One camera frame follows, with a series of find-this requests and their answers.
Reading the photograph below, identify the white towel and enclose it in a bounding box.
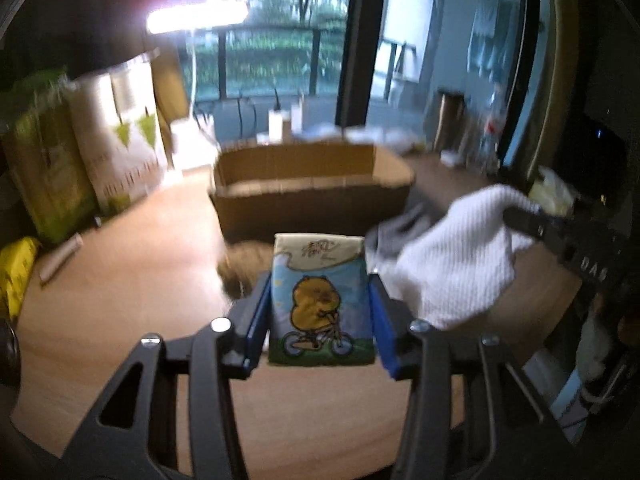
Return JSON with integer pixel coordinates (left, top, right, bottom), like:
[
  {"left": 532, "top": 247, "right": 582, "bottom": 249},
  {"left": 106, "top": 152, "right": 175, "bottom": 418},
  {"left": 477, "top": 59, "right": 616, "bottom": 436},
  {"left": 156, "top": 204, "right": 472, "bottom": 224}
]
[{"left": 364, "top": 184, "right": 541, "bottom": 330}]

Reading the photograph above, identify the brown plush toy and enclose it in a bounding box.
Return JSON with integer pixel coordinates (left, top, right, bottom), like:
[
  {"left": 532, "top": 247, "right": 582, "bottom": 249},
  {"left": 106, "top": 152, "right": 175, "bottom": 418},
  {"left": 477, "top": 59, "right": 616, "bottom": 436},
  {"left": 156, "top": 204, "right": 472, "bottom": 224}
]
[{"left": 216, "top": 240, "right": 273, "bottom": 300}]

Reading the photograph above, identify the cartoon tissue pack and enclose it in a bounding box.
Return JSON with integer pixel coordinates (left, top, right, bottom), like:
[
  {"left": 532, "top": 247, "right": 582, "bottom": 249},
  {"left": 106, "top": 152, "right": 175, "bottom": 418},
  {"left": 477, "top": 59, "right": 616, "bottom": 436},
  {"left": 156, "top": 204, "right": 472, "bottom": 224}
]
[{"left": 268, "top": 233, "right": 375, "bottom": 367}]

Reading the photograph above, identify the grey dotted glove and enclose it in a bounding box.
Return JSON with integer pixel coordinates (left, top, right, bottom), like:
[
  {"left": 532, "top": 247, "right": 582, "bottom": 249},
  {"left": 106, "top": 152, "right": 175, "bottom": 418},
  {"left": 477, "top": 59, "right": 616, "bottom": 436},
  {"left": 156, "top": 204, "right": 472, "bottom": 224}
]
[{"left": 375, "top": 205, "right": 437, "bottom": 259}]

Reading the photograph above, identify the yellow package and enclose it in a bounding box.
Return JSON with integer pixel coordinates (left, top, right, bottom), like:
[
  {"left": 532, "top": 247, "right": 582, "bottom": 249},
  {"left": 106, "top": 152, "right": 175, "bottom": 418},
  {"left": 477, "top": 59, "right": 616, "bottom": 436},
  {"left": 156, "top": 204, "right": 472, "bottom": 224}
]
[{"left": 0, "top": 236, "right": 40, "bottom": 324}]

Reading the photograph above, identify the white wipes package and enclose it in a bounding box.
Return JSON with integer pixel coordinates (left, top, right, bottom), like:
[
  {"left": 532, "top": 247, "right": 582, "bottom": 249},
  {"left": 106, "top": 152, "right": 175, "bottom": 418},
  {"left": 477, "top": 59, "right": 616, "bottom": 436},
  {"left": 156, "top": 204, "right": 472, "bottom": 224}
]
[{"left": 343, "top": 126, "right": 426, "bottom": 155}]

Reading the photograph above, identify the hanging blue towel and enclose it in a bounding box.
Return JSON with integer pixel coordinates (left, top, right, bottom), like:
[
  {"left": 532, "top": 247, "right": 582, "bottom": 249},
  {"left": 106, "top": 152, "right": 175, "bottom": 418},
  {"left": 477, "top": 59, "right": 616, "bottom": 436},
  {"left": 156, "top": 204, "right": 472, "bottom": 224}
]
[{"left": 466, "top": 0, "right": 520, "bottom": 84}]

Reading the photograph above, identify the cardboard box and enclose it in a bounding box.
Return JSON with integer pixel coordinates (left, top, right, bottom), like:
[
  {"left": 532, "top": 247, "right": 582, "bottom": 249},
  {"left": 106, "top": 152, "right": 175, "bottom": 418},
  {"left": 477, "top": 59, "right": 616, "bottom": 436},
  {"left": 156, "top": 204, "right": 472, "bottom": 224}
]
[{"left": 208, "top": 142, "right": 416, "bottom": 244}]

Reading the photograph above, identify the white desk lamp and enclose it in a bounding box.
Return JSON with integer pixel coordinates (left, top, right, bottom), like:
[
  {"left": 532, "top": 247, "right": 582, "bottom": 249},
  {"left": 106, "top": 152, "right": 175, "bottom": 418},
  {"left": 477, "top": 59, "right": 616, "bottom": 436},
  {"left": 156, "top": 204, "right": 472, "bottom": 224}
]
[{"left": 145, "top": 0, "right": 248, "bottom": 171}]

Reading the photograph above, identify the paper cup package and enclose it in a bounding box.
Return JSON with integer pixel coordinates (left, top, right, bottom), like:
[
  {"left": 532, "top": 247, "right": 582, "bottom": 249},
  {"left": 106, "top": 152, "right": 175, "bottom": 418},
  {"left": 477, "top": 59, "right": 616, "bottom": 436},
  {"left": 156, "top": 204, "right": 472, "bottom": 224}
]
[{"left": 64, "top": 52, "right": 167, "bottom": 217}]

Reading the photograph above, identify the green plastic package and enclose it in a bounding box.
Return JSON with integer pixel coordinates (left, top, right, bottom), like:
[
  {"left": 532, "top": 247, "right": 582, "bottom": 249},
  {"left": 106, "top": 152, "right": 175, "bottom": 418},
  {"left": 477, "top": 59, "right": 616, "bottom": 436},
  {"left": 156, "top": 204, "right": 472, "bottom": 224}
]
[{"left": 1, "top": 70, "right": 98, "bottom": 245}]

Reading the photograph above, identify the white charger with black cable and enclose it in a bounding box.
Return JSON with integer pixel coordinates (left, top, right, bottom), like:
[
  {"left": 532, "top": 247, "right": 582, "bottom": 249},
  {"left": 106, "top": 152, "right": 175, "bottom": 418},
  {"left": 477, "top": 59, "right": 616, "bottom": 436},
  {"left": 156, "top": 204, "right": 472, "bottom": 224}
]
[{"left": 268, "top": 88, "right": 282, "bottom": 142}]

